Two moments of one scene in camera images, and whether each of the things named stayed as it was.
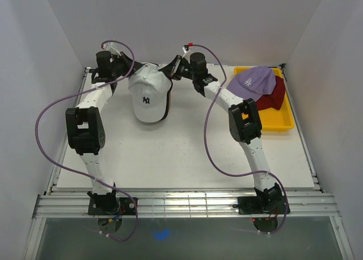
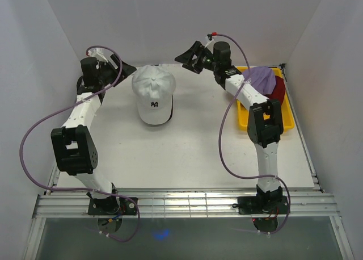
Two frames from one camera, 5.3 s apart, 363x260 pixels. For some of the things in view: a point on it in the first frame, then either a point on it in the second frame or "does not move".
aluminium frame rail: (305, 204) does not move
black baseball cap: (167, 103) → (172, 109)
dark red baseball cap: (274, 100) does not move
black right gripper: (172, 71) → (199, 50)
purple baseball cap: (253, 83) does not move
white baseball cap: (150, 88) does not move
